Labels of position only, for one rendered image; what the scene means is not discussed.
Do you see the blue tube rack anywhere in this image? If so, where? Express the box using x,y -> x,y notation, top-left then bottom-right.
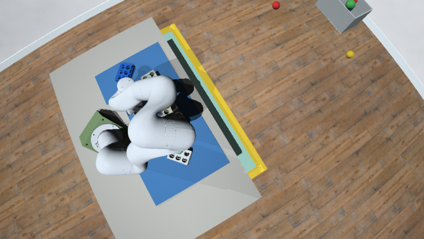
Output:
115,63 -> 135,82

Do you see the blue flat mat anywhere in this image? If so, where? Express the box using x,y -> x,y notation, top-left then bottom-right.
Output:
95,42 -> 230,206

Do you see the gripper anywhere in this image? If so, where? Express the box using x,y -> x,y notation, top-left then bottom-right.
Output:
127,102 -> 143,115

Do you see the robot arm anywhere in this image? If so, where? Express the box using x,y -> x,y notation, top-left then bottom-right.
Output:
91,75 -> 196,176

